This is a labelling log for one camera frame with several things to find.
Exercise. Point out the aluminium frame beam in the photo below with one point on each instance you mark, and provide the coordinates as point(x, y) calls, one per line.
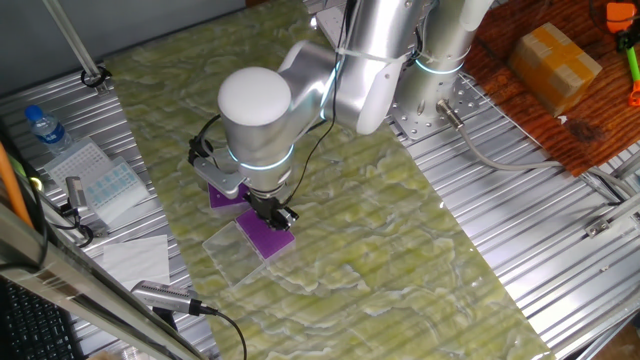
point(75, 285)

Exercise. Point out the clear water bottle blue cap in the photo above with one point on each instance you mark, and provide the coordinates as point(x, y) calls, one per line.
point(50, 132)

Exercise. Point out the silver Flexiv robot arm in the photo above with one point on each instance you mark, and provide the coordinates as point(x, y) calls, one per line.
point(255, 115)

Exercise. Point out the orange green toy shovel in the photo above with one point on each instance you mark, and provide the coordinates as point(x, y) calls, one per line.
point(632, 65)

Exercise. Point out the wrist camera silver bracket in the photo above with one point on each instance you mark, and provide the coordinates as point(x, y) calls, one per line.
point(220, 177)

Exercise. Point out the large silver depth camera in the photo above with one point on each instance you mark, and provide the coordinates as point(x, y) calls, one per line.
point(165, 296)

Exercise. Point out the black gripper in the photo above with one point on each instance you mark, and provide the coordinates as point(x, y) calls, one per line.
point(270, 207)

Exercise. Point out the small silver camera black mount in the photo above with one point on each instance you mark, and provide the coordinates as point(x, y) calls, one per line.
point(76, 192)

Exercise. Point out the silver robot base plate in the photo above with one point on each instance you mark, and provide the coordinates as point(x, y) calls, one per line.
point(407, 131)

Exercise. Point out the white rack pipette tip box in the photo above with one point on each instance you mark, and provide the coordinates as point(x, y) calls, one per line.
point(80, 160)

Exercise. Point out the white paper sheet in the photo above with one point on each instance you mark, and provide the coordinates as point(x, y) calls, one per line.
point(135, 260)

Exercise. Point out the cardboard box yellow tape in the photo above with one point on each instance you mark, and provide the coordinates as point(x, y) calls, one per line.
point(550, 70)

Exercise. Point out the aluminium frame pole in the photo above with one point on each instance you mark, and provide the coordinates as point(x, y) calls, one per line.
point(70, 37)

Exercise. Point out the green marble pattern mat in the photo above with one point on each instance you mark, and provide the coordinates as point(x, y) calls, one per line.
point(350, 260)

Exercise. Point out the black keyboard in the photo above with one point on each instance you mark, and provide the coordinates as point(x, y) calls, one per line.
point(30, 330)

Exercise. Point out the reddish brown wooden board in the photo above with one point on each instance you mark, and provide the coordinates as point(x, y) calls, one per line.
point(600, 135)

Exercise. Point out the orange rod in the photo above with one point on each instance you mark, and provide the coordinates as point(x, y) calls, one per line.
point(12, 190)

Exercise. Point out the small metal corner bracket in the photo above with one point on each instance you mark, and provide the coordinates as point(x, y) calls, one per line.
point(597, 227)

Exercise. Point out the purple rack pipette tip box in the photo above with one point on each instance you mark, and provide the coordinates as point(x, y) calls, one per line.
point(214, 202)
point(260, 245)

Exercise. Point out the blue tips pipette box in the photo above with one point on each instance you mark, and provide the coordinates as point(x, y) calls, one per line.
point(117, 192)

